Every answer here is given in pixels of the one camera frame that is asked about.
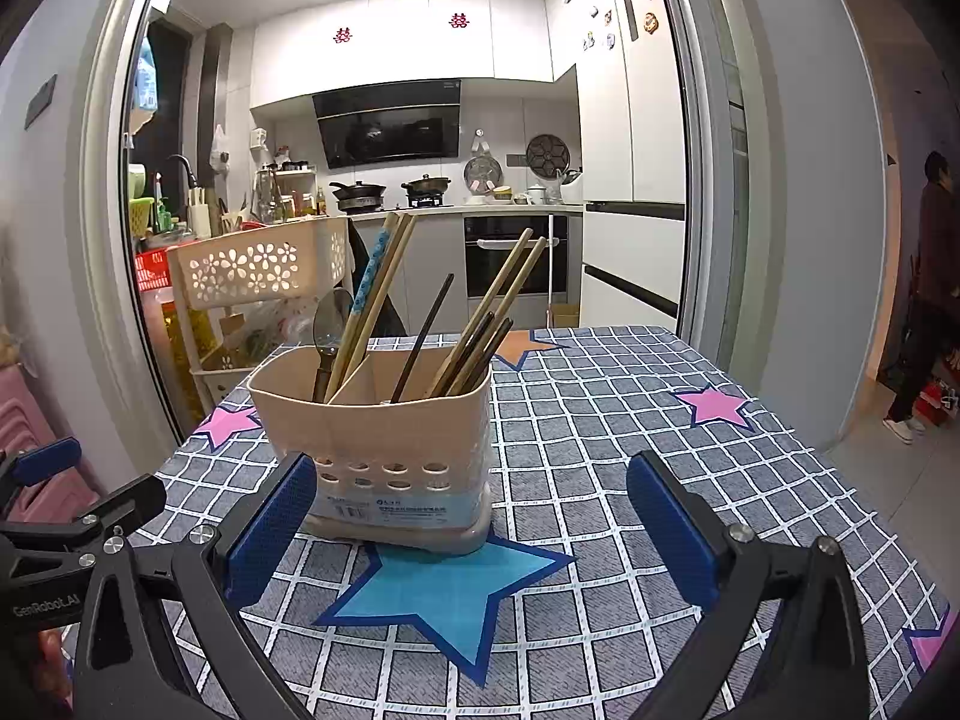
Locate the red paper decal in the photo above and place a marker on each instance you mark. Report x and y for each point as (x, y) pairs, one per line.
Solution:
(342, 34)
(457, 20)

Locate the black wok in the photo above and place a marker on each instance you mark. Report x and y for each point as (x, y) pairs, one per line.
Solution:
(358, 195)

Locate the beige flower-cutout storage rack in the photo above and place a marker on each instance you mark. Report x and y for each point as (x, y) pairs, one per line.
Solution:
(255, 262)

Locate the white hanging bag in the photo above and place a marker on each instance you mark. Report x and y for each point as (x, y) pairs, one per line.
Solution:
(219, 146)

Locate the gas stove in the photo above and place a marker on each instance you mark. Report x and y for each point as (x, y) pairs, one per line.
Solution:
(427, 202)

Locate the cardboard box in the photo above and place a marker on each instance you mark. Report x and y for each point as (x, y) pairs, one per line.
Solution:
(563, 315)

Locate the red gift box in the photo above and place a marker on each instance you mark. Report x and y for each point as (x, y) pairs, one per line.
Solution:
(936, 401)

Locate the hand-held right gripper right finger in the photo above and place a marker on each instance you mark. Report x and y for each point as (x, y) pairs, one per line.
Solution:
(671, 532)

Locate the green plastic basket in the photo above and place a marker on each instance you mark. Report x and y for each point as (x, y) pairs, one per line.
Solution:
(142, 214)

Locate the dark chopstick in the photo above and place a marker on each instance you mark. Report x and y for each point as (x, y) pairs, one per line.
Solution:
(476, 341)
(427, 330)
(491, 349)

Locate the white refrigerator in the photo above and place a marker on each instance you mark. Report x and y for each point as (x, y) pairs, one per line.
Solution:
(630, 127)

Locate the black range hood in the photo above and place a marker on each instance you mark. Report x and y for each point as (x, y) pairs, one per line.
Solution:
(386, 124)

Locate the person's left hand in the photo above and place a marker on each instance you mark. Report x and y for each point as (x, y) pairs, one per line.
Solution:
(54, 656)

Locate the black faucet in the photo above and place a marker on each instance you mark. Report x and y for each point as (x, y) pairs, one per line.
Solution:
(180, 169)

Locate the yellow cooking oil bottle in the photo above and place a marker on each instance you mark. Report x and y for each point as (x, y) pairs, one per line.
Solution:
(184, 360)

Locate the beige plastic utensil holder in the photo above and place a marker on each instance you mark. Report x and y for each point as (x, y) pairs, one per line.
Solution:
(405, 450)

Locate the knife block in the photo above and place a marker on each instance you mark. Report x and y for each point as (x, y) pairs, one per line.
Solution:
(199, 214)

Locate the black built-in oven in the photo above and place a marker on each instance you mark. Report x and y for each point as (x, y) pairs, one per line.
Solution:
(487, 255)

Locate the grey sliding door frame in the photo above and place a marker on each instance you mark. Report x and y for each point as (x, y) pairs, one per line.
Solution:
(112, 165)

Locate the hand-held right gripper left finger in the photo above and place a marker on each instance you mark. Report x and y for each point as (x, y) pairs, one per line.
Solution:
(270, 532)

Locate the spice rack with bottles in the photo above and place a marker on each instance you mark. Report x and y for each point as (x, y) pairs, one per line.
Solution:
(289, 195)

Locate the black cooking pot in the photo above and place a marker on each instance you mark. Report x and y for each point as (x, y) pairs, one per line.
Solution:
(426, 186)

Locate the dark wall switch panel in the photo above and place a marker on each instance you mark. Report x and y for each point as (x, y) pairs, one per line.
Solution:
(40, 102)

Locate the blue patterned chopstick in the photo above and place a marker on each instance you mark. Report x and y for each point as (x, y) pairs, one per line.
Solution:
(375, 262)

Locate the kitchen base cabinet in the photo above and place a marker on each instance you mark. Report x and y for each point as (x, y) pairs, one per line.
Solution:
(442, 240)

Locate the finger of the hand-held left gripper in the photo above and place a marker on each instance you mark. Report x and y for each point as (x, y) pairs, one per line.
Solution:
(46, 459)
(112, 504)

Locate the clear plastic bag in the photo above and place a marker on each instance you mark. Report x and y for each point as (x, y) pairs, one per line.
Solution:
(281, 326)

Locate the bag of beige round balls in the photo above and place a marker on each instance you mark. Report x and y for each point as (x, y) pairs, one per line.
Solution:
(9, 345)

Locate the red plastic basket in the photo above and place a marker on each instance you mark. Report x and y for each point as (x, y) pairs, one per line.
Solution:
(154, 270)

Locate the white wall cabinets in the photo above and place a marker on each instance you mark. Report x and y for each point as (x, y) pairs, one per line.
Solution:
(405, 45)

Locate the checked tablecloth with stars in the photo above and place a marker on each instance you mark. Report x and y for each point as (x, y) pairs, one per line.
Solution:
(600, 427)

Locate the pink plastic stool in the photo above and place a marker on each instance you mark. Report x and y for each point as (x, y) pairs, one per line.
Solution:
(37, 427)

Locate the dark round patterned plate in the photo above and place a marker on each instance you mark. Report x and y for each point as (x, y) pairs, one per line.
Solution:
(548, 154)

